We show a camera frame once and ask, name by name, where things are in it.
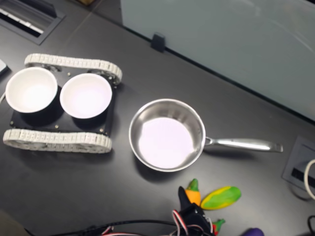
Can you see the orange toy carrot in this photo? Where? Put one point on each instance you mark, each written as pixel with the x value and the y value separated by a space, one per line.
pixel 193 194

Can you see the red toy chilli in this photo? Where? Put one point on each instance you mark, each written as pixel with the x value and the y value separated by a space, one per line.
pixel 218 225

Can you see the yellow green toy corn cob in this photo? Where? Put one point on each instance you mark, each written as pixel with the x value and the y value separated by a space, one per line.
pixel 221 197

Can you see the purple toy aubergine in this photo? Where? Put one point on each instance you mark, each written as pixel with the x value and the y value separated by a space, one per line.
pixel 253 232

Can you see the tracked vehicle with white tracks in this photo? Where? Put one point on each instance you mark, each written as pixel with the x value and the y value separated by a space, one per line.
pixel 61 142

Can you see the white bowl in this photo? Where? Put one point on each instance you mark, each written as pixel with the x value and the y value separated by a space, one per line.
pixel 86 97
pixel 32 91

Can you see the black partition clip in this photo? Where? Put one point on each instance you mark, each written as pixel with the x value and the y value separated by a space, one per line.
pixel 157 41

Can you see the pale frosted glass partition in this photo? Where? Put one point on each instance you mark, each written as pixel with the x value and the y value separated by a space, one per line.
pixel 221 37

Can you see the grey laptop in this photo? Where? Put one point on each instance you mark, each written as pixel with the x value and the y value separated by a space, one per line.
pixel 3 67

